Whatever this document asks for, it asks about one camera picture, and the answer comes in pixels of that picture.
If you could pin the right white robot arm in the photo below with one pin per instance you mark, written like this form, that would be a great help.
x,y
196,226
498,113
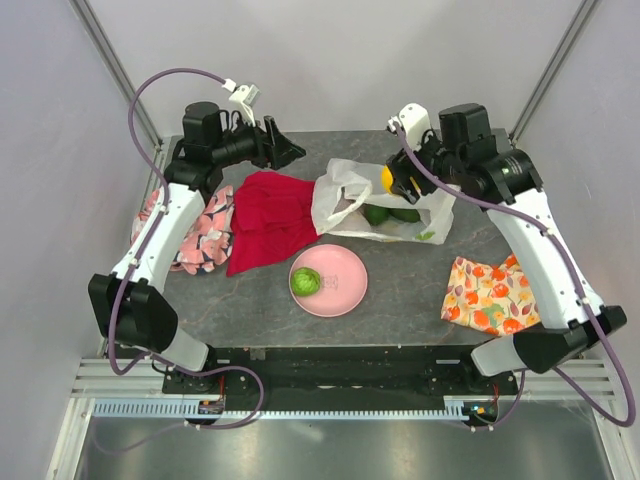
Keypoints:
x,y
504,183

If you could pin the right aluminium frame post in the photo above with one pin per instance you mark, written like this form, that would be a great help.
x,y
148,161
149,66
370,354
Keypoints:
x,y
570,37

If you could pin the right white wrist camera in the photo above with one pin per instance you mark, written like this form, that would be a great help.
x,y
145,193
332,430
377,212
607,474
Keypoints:
x,y
414,121

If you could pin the yellow fake lemon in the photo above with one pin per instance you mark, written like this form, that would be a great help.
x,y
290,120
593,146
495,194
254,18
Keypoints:
x,y
389,180

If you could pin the pink navy floral cloth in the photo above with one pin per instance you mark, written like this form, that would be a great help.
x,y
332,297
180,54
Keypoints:
x,y
208,242

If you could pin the aluminium frame post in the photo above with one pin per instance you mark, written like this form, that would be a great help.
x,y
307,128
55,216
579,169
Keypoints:
x,y
104,47
570,37

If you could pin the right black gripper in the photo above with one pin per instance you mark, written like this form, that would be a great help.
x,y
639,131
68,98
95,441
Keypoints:
x,y
403,167

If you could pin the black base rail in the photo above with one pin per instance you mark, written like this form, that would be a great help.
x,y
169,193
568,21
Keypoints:
x,y
357,376

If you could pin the white slotted cable duct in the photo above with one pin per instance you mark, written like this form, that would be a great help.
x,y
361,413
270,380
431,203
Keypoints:
x,y
194,409

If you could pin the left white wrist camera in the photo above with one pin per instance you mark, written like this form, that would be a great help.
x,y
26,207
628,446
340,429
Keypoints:
x,y
243,97

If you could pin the red cloth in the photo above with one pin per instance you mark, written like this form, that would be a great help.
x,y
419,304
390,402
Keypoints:
x,y
271,221

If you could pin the pink plate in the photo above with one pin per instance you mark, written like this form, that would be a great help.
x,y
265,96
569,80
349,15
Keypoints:
x,y
344,280

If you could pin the left aluminium frame post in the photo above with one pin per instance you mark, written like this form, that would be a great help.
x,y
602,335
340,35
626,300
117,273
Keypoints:
x,y
104,47

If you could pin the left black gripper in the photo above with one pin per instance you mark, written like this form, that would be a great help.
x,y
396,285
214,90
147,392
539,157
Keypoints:
x,y
276,151

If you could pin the light green fake fruit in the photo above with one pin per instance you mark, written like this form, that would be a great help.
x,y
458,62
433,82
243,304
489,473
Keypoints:
x,y
305,281

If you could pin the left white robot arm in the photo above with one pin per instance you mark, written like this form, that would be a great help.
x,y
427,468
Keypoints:
x,y
128,302

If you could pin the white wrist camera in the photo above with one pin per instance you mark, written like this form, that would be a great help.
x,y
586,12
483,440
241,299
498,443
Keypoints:
x,y
243,97
414,121

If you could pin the orange floral cloth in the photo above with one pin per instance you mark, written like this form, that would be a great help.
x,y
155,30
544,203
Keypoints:
x,y
494,299

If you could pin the dark green fake avocado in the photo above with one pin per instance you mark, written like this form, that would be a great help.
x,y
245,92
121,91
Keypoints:
x,y
375,215

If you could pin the white plastic bag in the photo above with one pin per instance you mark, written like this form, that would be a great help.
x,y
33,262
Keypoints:
x,y
349,200

